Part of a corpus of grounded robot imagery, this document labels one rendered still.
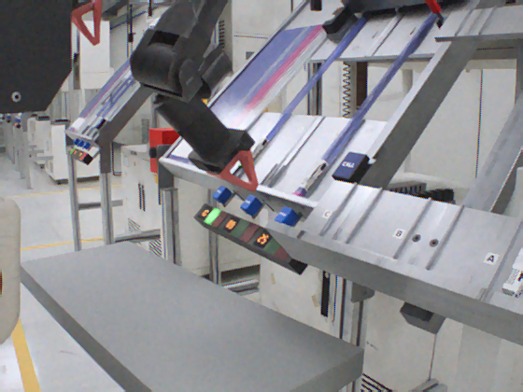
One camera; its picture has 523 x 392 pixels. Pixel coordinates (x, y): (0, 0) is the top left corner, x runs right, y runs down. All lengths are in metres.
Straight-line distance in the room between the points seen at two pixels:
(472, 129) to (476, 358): 2.29
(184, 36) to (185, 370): 0.39
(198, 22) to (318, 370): 0.44
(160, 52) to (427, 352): 0.81
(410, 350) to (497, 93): 1.94
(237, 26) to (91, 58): 3.25
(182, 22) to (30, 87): 0.23
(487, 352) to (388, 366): 0.53
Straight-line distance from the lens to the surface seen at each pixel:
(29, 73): 0.50
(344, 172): 0.73
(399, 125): 0.82
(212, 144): 0.69
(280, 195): 0.83
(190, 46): 0.63
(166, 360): 0.59
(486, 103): 2.87
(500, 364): 0.72
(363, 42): 1.13
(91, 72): 5.39
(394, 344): 1.17
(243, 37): 2.33
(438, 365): 1.11
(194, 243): 2.29
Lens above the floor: 0.90
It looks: 11 degrees down
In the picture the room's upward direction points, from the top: straight up
